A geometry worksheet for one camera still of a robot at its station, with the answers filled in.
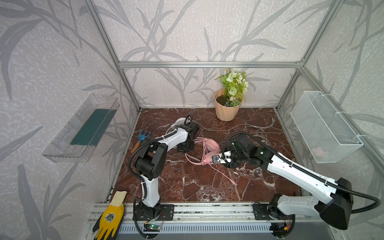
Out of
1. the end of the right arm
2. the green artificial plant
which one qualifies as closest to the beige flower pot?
the green artificial plant

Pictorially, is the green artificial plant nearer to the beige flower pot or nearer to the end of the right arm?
the beige flower pot

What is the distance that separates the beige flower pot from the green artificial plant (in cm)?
2

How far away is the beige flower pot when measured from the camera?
1009 millimetres

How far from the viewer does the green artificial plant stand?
0.96 meters
